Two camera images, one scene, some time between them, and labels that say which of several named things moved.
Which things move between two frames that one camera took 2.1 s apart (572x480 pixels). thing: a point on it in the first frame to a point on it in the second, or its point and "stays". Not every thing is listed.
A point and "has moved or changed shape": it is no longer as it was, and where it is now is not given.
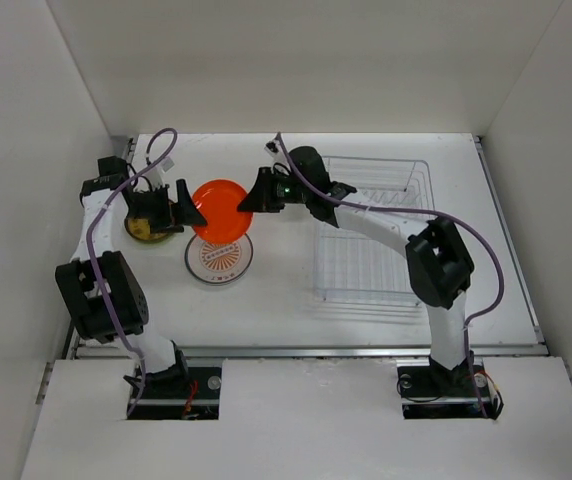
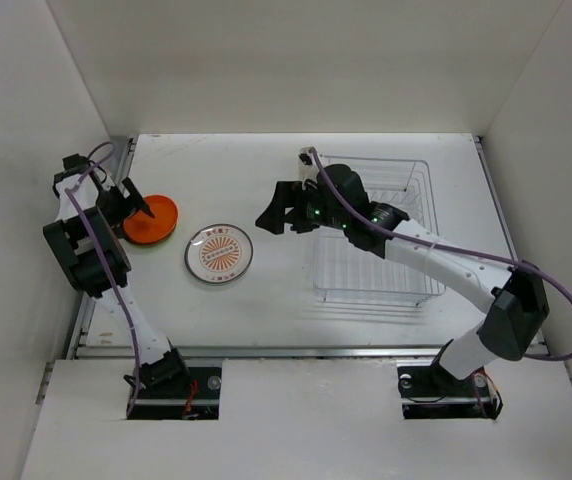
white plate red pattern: (218, 263) stays
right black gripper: (259, 198) to (288, 194)
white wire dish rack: (349, 267) stays
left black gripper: (187, 214) to (127, 206)
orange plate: (218, 201) has moved or changed shape
